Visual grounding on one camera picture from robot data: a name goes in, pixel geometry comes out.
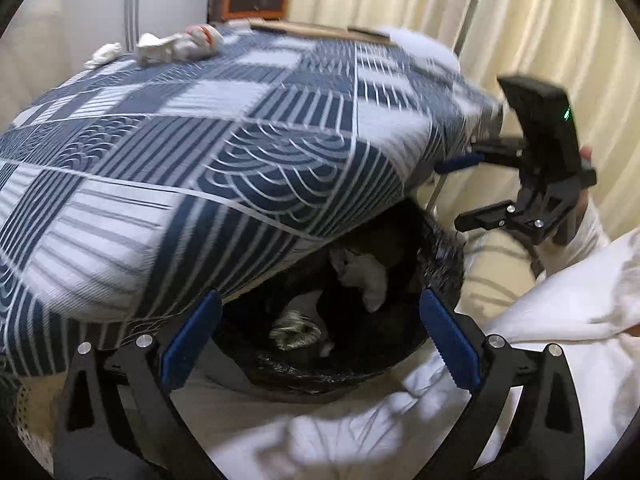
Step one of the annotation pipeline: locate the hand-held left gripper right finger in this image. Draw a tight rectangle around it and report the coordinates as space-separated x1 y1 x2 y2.
419 289 586 480

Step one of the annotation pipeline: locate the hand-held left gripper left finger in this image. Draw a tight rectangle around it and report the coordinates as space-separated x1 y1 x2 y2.
52 289 223 480

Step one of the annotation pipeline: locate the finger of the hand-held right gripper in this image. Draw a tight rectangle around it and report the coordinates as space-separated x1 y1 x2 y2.
454 199 521 233
434 135 526 173

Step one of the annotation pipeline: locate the black bag lined bin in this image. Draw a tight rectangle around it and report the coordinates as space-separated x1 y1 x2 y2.
212 200 468 396

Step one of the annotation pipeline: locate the large white tissue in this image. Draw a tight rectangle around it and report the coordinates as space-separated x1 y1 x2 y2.
330 250 388 311

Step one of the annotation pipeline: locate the metal table leg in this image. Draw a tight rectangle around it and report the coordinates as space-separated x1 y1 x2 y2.
425 170 446 211

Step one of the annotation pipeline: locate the cream curtain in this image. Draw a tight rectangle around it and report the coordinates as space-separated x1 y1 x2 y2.
287 0 640 241

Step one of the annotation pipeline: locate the white chair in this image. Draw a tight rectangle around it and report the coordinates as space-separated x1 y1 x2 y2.
377 25 463 78

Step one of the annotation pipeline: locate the wooden cutting board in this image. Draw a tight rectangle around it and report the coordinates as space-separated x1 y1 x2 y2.
250 20 391 43

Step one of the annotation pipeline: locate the blue patterned tablecloth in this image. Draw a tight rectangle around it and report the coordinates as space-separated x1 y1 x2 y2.
0 22 501 376

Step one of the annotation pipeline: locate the small white crumpled tissue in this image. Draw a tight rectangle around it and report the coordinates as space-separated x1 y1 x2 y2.
84 42 123 71

